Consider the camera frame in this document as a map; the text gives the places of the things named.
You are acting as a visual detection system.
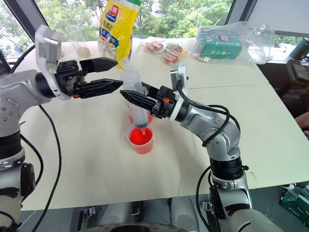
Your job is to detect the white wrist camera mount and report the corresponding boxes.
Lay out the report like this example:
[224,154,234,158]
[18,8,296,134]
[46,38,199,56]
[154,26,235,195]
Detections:
[168,63,191,123]
[35,24,73,101]

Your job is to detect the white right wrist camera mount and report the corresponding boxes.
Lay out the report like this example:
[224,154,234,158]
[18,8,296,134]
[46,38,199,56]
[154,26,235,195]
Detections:
[168,63,191,123]

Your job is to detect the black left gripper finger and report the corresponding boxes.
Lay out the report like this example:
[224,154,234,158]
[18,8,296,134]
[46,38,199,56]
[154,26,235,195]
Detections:
[79,57,119,73]
[80,78,124,99]

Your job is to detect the dark teal power tool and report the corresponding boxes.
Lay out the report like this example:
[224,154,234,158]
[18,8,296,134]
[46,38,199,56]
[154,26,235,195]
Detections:
[288,37,309,61]

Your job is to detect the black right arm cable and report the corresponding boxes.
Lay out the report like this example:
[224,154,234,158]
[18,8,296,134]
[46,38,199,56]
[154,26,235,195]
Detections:
[177,78,241,147]

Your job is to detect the clear plastic bag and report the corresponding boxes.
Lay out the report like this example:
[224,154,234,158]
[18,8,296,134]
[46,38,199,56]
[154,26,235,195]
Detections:
[192,20,276,65]

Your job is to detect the clear cup with grains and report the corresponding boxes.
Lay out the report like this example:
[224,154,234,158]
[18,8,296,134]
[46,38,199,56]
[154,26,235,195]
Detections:
[64,25,93,59]

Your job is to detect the green box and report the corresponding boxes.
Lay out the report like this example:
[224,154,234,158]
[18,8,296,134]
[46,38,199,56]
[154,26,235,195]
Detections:
[199,26,243,61]

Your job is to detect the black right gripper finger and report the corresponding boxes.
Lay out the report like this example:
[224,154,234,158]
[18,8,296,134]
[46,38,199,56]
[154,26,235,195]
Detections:
[119,89,158,115]
[140,81,160,96]

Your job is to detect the clear plastic syringe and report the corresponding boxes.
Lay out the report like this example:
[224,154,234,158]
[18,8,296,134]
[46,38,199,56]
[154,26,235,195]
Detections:
[119,58,150,136]

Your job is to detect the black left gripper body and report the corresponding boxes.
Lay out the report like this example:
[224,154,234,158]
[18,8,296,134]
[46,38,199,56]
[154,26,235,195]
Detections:
[55,60,85,100]

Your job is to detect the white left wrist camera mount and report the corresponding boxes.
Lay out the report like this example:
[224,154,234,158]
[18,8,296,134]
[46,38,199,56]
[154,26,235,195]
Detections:
[35,24,73,101]

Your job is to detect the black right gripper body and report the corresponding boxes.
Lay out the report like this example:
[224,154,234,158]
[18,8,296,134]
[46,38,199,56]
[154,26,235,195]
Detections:
[148,85,179,120]

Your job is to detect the black chair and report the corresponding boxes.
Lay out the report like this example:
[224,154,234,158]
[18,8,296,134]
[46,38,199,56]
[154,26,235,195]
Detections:
[280,58,309,119]

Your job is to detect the clear bag of snack packets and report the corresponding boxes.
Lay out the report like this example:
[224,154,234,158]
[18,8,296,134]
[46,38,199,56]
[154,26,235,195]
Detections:
[138,39,191,66]

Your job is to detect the clear cup with red liquid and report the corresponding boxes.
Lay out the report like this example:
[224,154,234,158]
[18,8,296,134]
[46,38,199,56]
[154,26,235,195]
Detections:
[124,122,158,155]
[124,101,154,124]

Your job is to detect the yellow snack bag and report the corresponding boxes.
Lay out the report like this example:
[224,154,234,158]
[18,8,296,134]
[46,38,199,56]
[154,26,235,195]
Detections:
[98,0,143,65]

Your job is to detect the dark window frame post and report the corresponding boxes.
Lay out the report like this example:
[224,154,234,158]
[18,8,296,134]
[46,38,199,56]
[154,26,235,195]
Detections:
[6,0,50,42]
[224,0,259,26]

